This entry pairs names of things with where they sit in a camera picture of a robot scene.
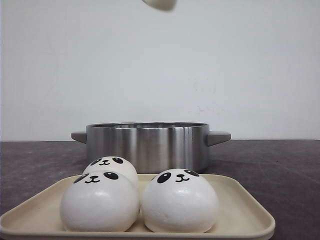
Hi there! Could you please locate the panda bun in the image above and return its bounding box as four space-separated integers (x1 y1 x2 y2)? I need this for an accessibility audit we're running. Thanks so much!
82 156 139 189
142 0 177 12
59 170 141 232
141 168 220 233

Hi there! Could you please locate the stainless steel pot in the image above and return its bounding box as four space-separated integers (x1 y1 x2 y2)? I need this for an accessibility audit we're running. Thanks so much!
70 122 231 174

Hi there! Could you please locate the cream rectangular tray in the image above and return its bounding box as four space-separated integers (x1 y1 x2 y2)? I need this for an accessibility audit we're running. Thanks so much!
0 174 276 240

